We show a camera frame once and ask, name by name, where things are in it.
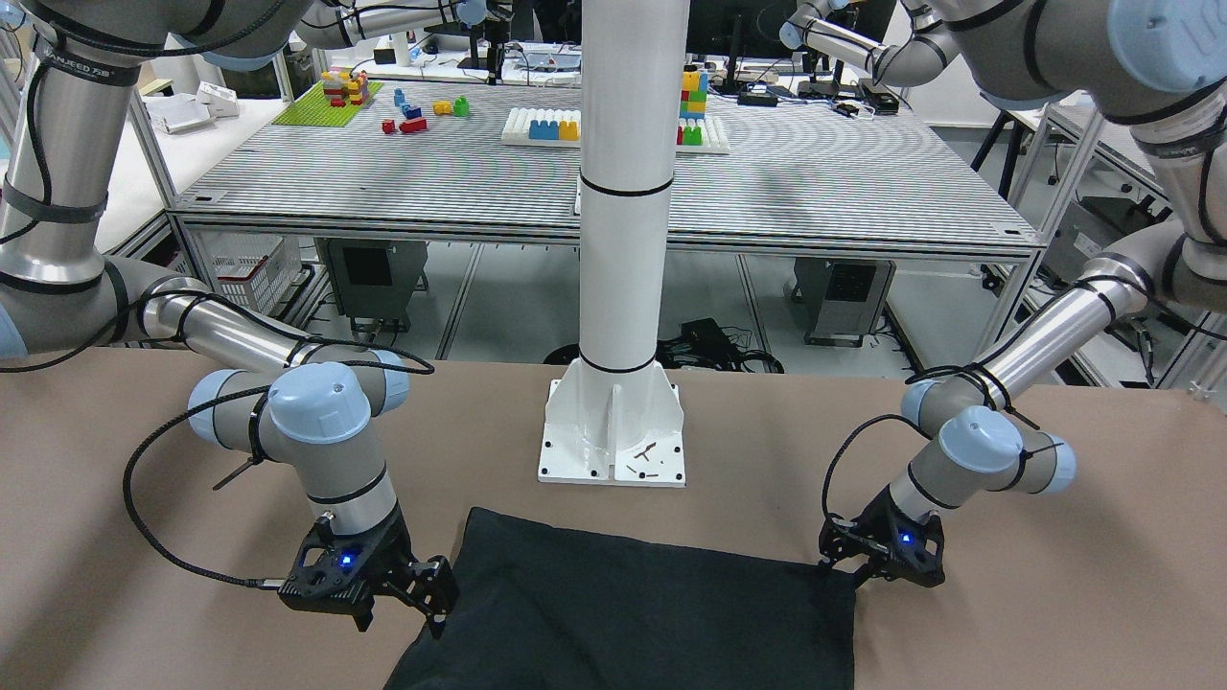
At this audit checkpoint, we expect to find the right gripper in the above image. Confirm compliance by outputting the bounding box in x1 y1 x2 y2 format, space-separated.
279 514 456 638

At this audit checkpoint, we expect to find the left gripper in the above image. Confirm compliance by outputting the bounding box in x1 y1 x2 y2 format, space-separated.
820 487 945 588

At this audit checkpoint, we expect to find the black t-shirt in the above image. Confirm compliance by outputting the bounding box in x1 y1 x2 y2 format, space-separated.
387 508 856 689

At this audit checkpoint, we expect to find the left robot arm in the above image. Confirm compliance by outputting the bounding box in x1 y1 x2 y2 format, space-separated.
537 1 1225 587

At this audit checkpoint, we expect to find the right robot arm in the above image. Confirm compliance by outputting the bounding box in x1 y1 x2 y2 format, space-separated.
2 1 456 636

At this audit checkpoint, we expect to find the white plastic basket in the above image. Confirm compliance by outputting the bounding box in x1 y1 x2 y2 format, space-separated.
202 232 301 314

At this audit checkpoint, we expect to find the striped work table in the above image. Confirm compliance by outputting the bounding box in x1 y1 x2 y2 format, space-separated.
169 72 1048 381

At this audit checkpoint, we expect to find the white block tray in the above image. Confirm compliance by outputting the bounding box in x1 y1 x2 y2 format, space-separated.
499 106 731 156

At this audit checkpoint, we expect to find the green lego baseplate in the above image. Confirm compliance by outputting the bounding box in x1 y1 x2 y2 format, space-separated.
271 81 384 126

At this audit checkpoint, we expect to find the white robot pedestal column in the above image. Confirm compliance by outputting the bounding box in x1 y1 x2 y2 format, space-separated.
537 1 690 487

